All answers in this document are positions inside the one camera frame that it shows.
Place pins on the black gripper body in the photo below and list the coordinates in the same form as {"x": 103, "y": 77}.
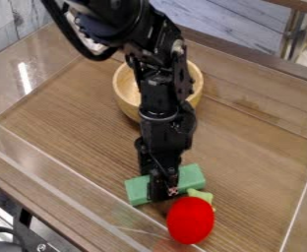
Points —
{"x": 169, "y": 137}

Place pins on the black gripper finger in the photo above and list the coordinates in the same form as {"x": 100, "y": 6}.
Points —
{"x": 147, "y": 165}
{"x": 163, "y": 185}

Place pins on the green rectangular block stick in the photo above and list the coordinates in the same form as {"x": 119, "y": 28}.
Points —
{"x": 191, "y": 179}

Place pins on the red felt strawberry toy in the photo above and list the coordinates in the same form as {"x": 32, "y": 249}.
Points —
{"x": 191, "y": 217}

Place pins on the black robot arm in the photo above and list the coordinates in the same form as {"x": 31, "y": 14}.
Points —
{"x": 130, "y": 25}

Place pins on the wooden brown bowl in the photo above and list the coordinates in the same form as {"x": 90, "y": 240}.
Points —
{"x": 127, "y": 94}

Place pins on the black table leg clamp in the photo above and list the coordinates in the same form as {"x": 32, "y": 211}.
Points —
{"x": 17, "y": 237}

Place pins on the metal chair frame background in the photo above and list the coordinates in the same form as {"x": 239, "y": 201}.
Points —
{"x": 294, "y": 40}

